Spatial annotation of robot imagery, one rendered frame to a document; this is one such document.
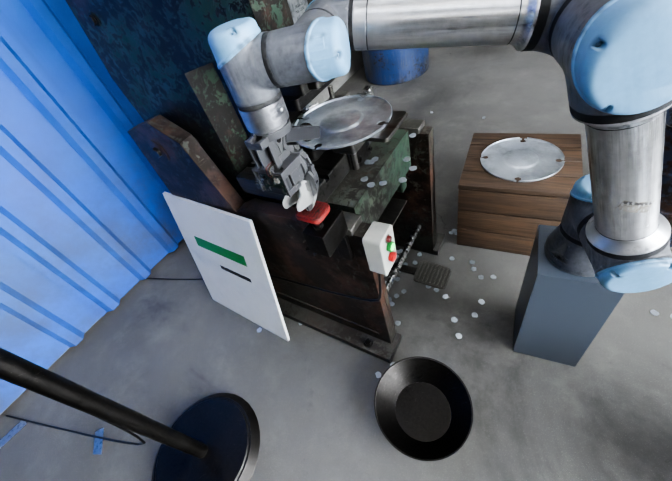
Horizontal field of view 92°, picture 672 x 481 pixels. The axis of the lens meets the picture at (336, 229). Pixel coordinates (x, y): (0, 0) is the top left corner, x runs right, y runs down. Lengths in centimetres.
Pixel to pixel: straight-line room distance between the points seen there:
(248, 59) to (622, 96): 46
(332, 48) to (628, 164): 44
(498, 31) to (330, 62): 26
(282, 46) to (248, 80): 7
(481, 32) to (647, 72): 22
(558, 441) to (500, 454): 17
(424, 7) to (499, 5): 10
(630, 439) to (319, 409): 91
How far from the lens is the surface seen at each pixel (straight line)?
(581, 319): 113
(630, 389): 141
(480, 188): 136
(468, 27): 60
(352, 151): 96
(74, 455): 180
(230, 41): 52
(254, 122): 56
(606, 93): 51
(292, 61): 50
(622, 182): 65
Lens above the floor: 121
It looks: 43 degrees down
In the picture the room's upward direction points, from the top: 19 degrees counter-clockwise
